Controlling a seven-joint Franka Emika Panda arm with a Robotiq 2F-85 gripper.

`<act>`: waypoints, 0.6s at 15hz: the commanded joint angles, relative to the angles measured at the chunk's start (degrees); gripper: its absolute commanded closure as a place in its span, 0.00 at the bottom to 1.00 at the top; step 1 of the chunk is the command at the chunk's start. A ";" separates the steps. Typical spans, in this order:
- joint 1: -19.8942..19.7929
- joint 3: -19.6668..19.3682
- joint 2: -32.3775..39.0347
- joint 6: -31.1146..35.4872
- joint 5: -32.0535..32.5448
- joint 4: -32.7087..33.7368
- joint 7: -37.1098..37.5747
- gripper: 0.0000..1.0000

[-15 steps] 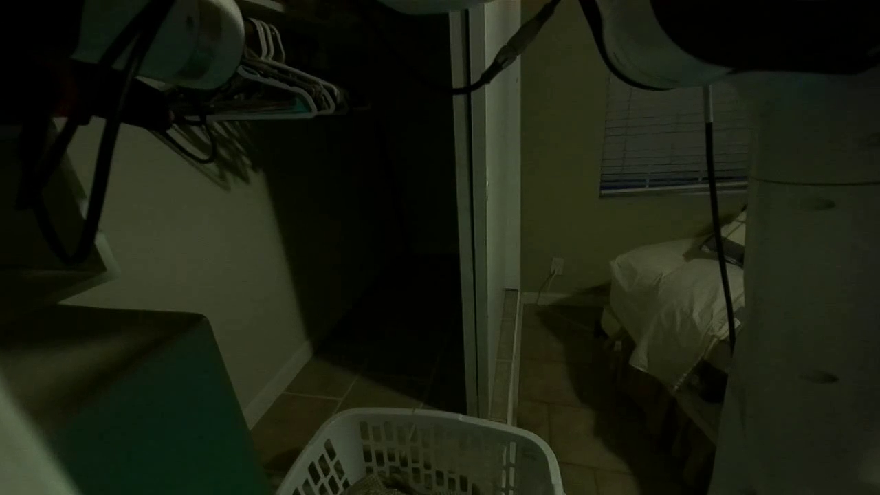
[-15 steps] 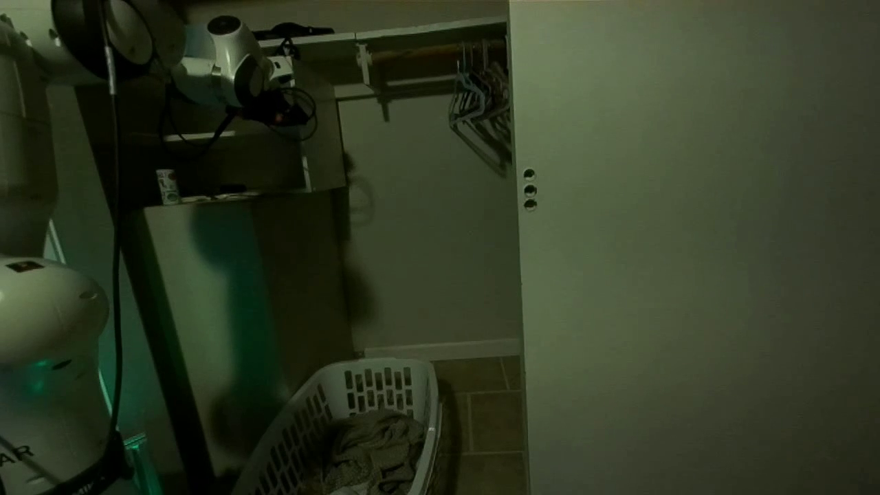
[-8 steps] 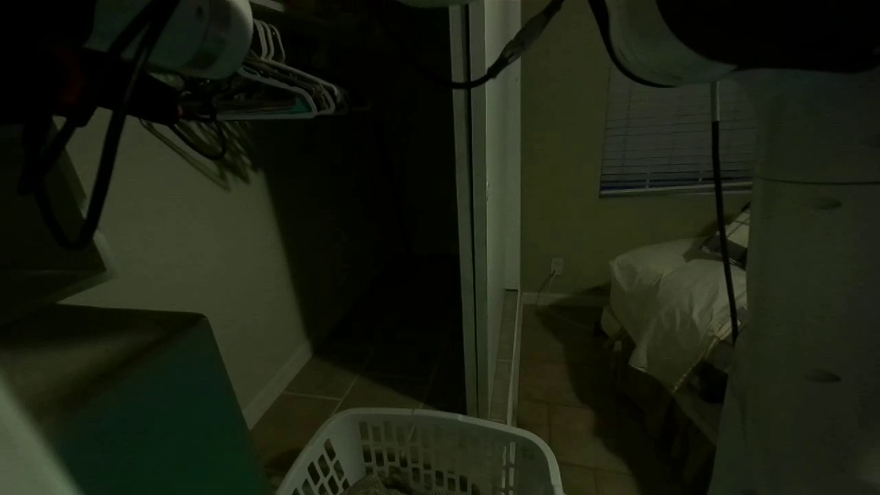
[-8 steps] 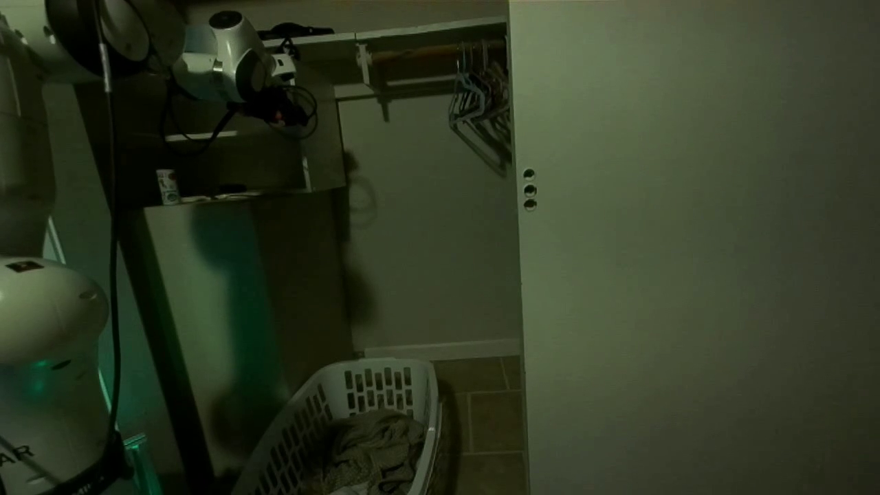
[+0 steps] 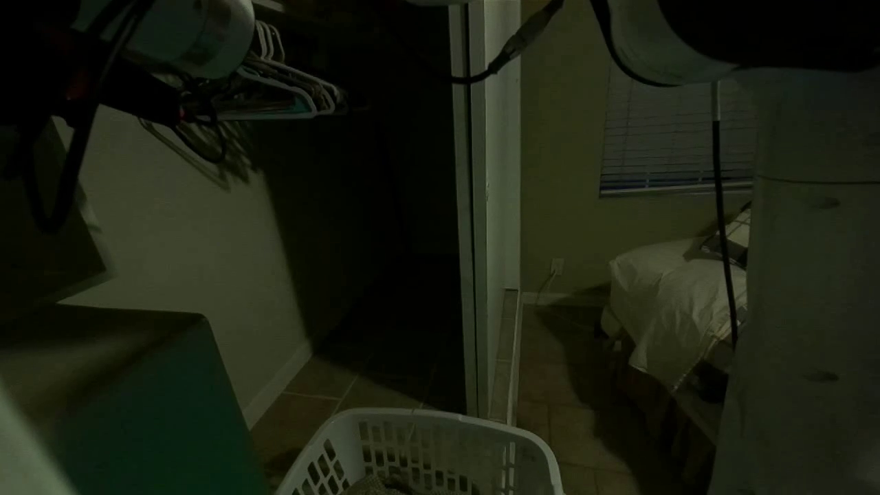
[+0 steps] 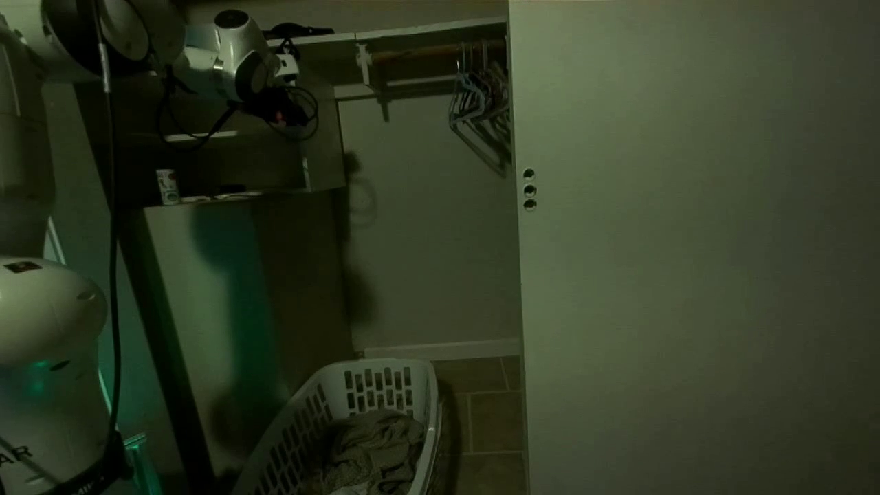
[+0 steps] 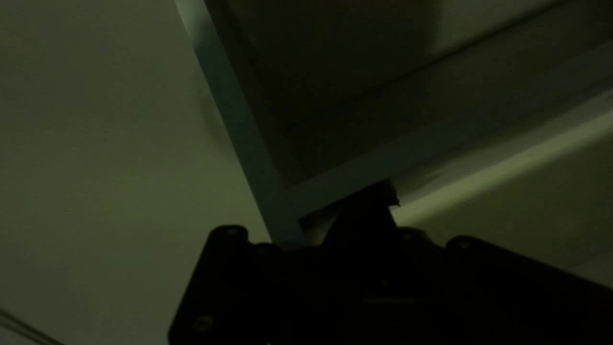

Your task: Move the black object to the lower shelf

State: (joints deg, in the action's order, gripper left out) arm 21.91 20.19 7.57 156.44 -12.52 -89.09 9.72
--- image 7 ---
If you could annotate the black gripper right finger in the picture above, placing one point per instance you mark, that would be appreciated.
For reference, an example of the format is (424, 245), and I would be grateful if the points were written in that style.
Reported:
(486, 293)

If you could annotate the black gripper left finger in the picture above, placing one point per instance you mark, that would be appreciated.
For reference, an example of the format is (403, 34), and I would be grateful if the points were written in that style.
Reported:
(269, 293)

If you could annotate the white shelf unit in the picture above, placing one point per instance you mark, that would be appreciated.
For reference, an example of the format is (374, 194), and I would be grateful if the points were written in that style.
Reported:
(246, 126)

